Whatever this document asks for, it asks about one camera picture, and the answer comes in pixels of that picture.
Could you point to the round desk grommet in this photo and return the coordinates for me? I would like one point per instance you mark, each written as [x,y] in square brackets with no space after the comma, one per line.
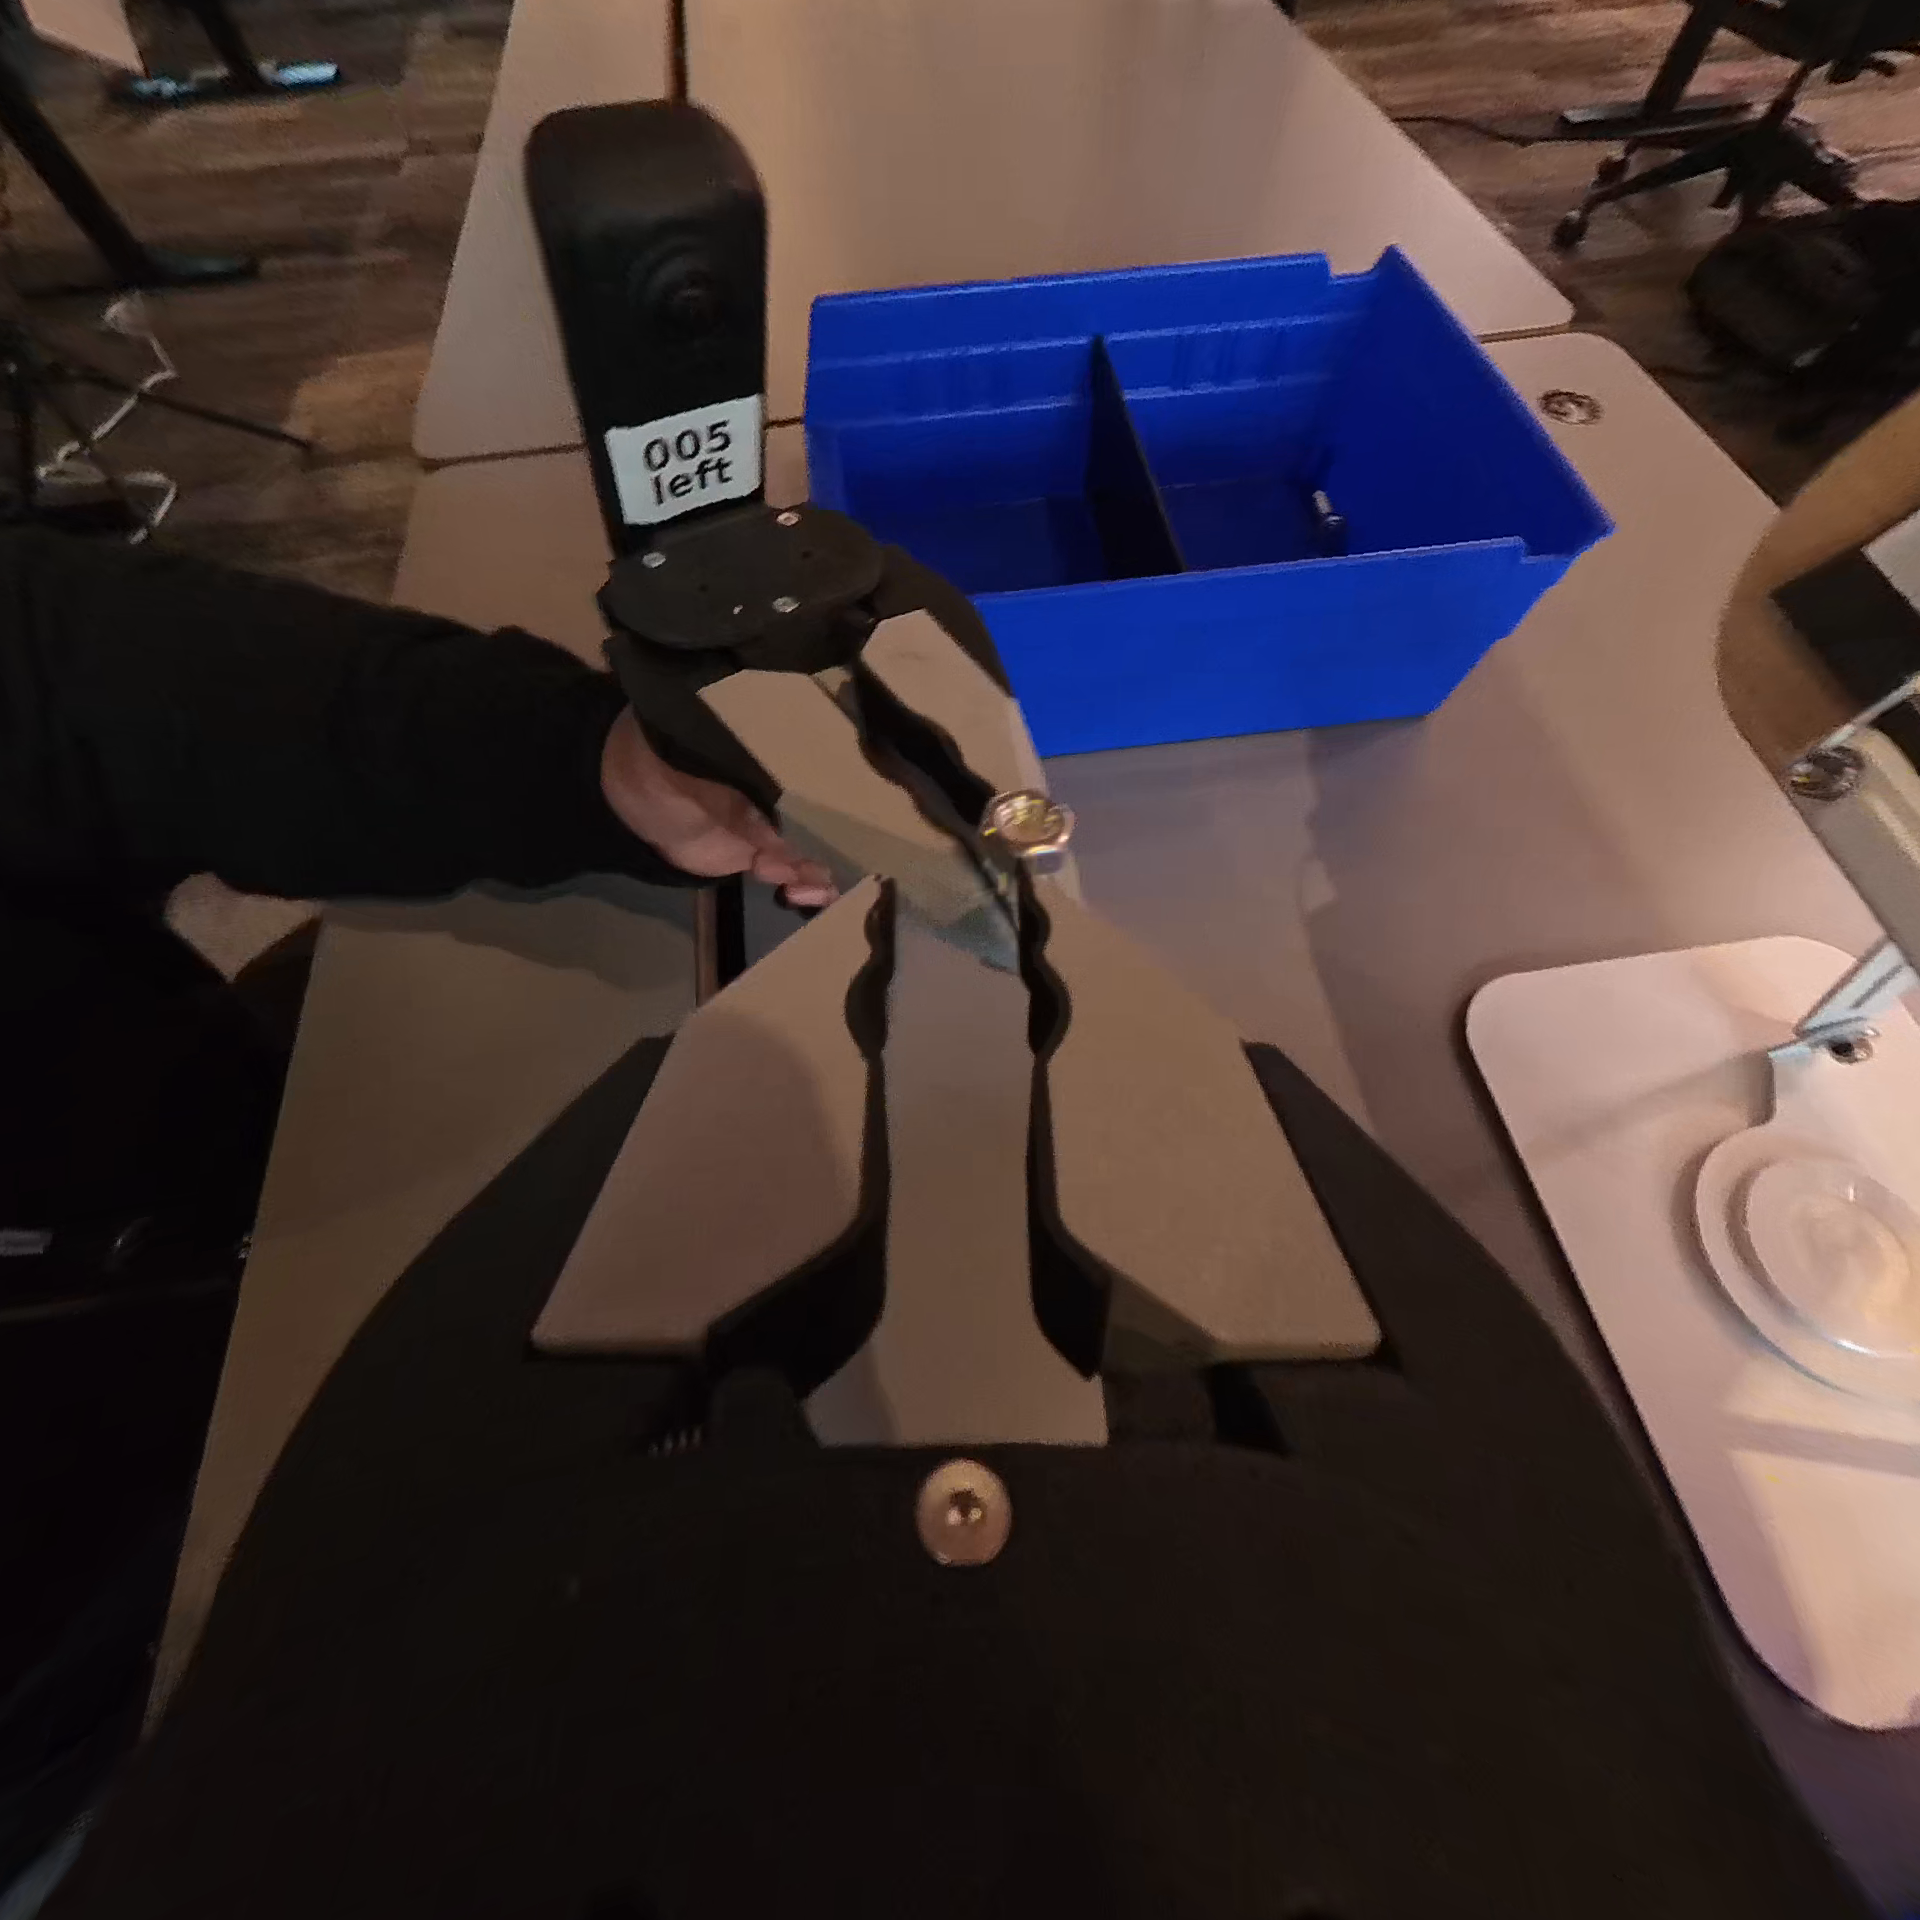
[1568,406]

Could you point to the person's left hand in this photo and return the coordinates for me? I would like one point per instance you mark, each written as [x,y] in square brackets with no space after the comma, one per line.
[691,827]

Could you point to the black desk leg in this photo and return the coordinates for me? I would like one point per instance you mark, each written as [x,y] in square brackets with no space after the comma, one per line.
[90,182]

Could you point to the white wooden document stand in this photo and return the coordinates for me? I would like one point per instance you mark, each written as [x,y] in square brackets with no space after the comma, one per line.
[1589,1172]

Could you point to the black office chair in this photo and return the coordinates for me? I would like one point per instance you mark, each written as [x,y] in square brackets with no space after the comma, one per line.
[1724,90]

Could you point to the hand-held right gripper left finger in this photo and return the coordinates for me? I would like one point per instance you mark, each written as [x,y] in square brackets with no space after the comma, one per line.
[721,1184]

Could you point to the person's black clothing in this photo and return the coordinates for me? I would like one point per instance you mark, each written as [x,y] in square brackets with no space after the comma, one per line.
[105,1349]

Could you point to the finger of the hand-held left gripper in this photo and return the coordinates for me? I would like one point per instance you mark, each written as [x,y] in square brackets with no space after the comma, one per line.
[938,682]
[795,765]

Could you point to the blue plastic bin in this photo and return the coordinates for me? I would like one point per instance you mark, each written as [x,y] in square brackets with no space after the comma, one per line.
[1231,646]

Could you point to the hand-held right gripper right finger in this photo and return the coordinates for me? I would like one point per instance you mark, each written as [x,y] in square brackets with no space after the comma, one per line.
[1184,1184]

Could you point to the person's left forearm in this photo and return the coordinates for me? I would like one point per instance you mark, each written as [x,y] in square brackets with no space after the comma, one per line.
[300,704]

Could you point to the silver hex nut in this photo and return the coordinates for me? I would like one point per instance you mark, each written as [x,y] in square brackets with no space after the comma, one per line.
[997,829]

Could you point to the black bag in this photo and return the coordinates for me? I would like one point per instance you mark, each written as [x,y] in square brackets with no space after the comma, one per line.
[1815,284]

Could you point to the black bin divider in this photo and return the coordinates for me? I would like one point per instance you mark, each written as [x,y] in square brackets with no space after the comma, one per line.
[1132,464]

